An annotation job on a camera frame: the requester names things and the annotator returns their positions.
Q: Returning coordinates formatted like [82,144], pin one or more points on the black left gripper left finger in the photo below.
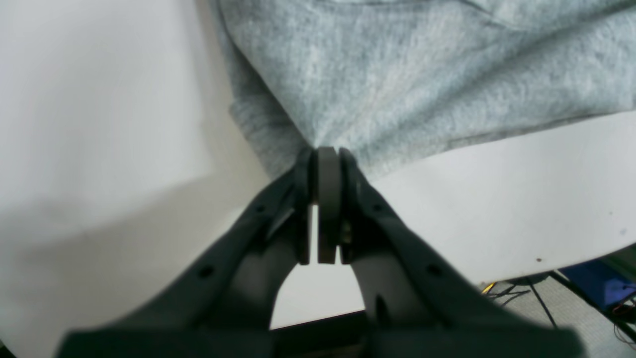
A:
[222,305]

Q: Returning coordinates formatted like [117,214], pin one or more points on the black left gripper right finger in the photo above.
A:
[417,304]

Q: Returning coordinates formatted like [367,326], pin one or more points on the grey T-shirt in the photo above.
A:
[395,81]

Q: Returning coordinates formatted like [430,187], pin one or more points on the black box under table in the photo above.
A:
[341,336]

